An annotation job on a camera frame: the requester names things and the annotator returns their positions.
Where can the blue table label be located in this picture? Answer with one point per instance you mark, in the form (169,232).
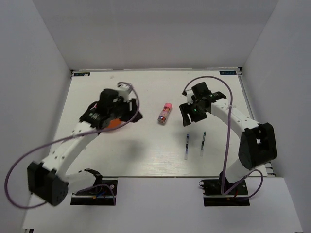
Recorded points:
(81,74)
(228,72)

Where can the red round pen holder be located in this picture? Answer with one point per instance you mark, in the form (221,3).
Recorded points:
(114,123)

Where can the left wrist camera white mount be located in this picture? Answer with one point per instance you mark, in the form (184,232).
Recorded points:
(124,90)

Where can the blue gel pen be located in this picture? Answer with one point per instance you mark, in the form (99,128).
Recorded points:
(186,147)

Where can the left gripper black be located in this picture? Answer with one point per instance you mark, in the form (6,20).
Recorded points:
(128,104)

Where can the pink capped clear marker tube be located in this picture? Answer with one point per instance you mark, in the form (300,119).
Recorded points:
(164,114)

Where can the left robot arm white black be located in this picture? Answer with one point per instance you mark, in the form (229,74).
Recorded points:
(48,179)

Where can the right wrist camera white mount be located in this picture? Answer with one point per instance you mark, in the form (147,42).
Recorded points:
(189,95)

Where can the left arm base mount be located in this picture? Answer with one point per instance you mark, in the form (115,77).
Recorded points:
(104,195)

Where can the left blue table label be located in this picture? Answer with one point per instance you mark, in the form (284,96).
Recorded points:
(81,74)

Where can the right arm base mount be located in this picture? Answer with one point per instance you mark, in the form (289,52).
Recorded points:
(212,196)

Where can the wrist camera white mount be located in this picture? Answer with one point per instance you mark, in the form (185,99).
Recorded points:
(124,90)
(189,95)

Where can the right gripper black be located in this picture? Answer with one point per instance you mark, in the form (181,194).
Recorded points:
(185,108)

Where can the right blue table label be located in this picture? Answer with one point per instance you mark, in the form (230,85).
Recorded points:
(228,72)

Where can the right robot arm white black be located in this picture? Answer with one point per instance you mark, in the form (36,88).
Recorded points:
(257,140)

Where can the green gel pen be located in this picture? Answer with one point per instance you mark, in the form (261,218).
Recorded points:
(202,144)

